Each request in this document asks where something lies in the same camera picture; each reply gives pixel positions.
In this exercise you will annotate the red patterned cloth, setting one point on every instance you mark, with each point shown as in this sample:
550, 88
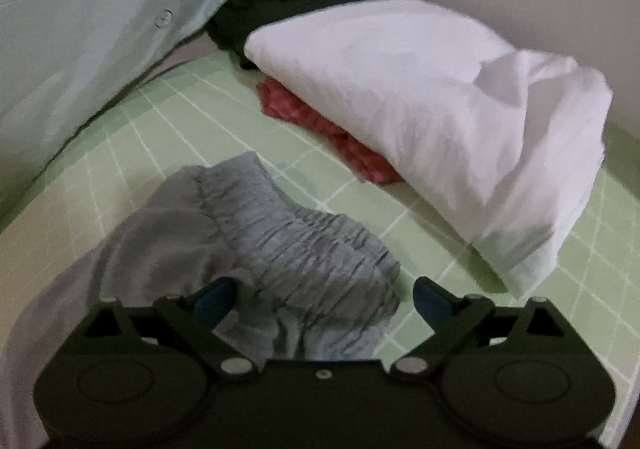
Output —
300, 111

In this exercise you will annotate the dark green cloth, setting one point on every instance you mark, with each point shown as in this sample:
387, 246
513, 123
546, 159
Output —
235, 24

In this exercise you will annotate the blue grey shorts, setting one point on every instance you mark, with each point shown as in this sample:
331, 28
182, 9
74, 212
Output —
280, 239

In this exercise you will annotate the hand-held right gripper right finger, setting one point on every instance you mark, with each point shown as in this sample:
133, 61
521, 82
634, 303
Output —
435, 301

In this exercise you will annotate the pale blue printed sheet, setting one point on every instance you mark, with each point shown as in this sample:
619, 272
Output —
100, 29

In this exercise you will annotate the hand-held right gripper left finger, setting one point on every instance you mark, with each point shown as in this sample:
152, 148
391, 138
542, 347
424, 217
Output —
215, 301

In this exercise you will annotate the green checked mat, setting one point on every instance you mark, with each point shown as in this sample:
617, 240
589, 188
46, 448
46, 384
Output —
350, 169

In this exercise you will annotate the white folded cloth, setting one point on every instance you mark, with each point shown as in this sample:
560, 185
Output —
425, 104

